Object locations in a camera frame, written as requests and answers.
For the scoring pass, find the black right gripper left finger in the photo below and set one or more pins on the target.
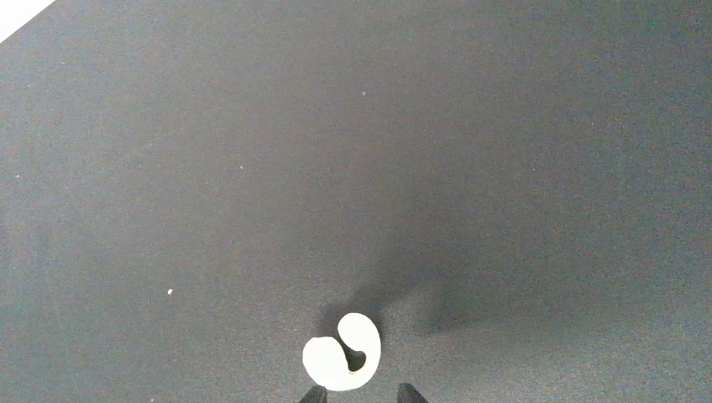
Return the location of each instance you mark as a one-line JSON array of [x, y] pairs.
[[316, 394]]

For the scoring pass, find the white ear tip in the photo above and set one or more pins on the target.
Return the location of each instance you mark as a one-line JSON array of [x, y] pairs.
[[325, 360]]

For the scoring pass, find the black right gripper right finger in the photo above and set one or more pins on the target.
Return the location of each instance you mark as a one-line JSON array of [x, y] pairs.
[[407, 393]]

